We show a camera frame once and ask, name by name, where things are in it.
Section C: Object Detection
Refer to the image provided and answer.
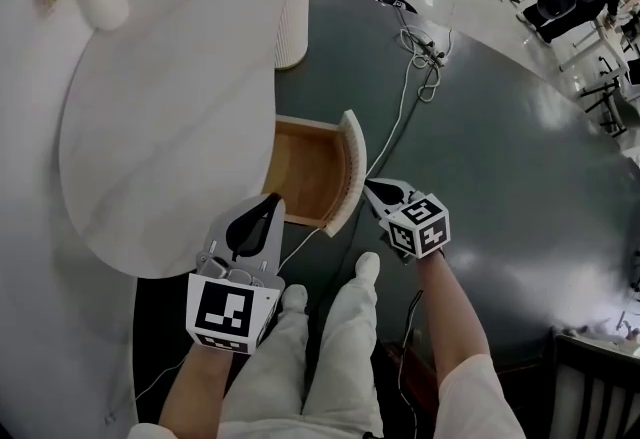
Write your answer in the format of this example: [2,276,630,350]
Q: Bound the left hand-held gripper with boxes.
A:
[185,194,287,357]

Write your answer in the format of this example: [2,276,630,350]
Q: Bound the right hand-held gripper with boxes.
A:
[364,178,452,266]

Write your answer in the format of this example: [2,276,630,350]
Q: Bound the large wooden drawer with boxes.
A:
[262,110,368,238]

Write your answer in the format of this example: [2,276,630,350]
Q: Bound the white round side table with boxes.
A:
[58,0,336,279]

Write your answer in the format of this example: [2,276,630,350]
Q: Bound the person's right forearm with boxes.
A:
[417,251,491,386]

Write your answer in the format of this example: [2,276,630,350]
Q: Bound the person's left forearm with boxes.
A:
[158,341,236,428]

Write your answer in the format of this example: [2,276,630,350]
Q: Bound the person's left white shoe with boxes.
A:
[280,283,309,313]

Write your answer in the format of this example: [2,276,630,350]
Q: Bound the person's white shoe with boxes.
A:
[354,251,381,283]
[280,283,309,313]

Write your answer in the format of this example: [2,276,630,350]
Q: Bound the person's right white shoe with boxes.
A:
[354,251,381,283]

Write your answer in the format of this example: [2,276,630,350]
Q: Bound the dark green floor mat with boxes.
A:
[132,0,640,428]

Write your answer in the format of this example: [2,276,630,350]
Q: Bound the person's white trousers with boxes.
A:
[219,271,386,439]

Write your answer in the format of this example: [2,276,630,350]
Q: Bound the white power strip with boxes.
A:
[409,39,446,66]

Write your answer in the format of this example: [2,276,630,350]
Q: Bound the grey office chair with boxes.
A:
[579,71,640,138]

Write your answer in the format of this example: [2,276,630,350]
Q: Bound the black round bag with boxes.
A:
[537,0,576,21]

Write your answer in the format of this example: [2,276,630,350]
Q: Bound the white work table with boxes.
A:
[557,1,631,73]

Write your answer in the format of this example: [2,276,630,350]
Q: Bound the dark wooden chair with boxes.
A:
[552,326,640,439]

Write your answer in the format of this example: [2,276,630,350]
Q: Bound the white ceramic vase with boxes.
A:
[72,0,130,32]

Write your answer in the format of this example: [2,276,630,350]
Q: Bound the white power cable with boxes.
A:
[134,24,454,401]

